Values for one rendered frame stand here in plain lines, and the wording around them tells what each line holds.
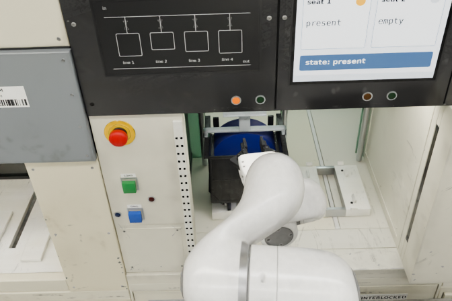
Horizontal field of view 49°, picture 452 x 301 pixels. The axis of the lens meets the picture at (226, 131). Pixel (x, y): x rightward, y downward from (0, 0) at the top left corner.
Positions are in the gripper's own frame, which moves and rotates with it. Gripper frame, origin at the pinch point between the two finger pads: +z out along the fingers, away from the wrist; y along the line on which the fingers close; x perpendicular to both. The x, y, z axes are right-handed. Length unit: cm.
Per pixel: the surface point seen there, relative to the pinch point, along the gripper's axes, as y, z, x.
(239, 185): -3.4, 5.0, -17.8
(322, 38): 10.4, -16.9, 37.5
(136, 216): -31.1, -12.7, -8.1
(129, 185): -31.4, -12.6, 2.1
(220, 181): -8.7, 5.6, -16.3
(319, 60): 10.2, -16.8, 32.7
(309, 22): 7.8, -16.5, 40.9
